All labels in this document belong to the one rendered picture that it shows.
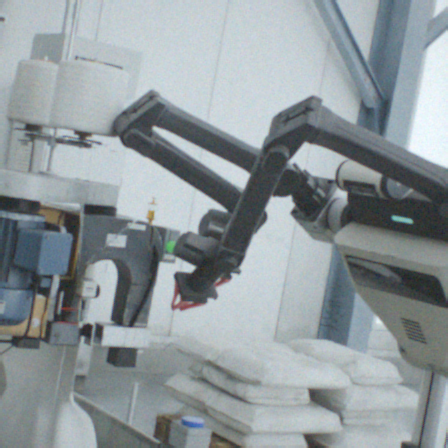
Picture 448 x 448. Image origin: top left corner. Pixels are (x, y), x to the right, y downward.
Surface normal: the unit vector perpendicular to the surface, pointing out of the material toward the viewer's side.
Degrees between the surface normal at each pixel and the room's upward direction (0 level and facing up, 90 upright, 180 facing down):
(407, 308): 130
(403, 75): 90
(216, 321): 90
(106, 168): 90
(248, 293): 90
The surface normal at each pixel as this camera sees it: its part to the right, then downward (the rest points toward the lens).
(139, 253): 0.57, 0.14
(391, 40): -0.80, -0.11
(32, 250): -0.50, -0.04
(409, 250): -0.38, -0.83
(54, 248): 0.86, 0.18
